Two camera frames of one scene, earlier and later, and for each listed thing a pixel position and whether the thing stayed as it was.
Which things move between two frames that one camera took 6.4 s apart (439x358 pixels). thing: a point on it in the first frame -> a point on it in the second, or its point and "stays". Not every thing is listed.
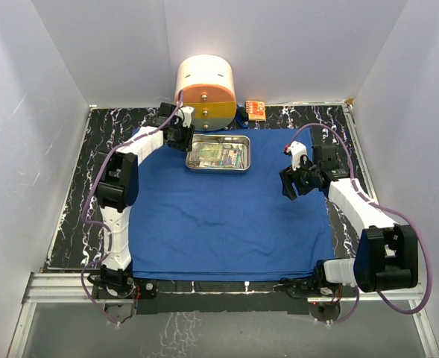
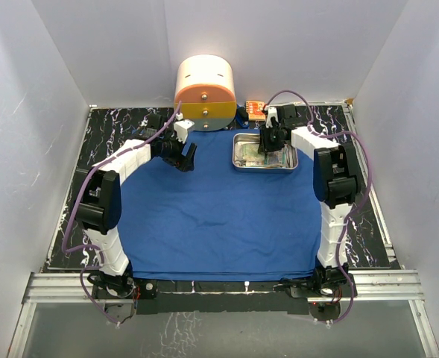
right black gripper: (288, 189) -> (265, 146)
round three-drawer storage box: (209, 86) stays
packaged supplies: (217, 155) -> (247, 154)
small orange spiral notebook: (256, 110) stays
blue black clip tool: (241, 115) stays
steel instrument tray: (225, 154) -> (246, 156)
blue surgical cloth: (227, 227) stays
